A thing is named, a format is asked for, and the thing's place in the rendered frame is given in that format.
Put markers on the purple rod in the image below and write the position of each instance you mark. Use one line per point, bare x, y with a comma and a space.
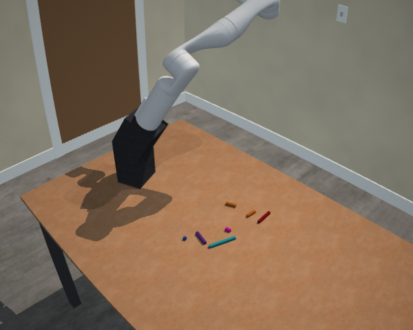
201, 238

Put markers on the dark red rod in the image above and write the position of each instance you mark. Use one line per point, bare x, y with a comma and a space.
263, 217

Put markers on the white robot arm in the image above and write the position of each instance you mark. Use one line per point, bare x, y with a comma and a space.
183, 67

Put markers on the turquoise rod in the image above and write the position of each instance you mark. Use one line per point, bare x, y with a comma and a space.
222, 242

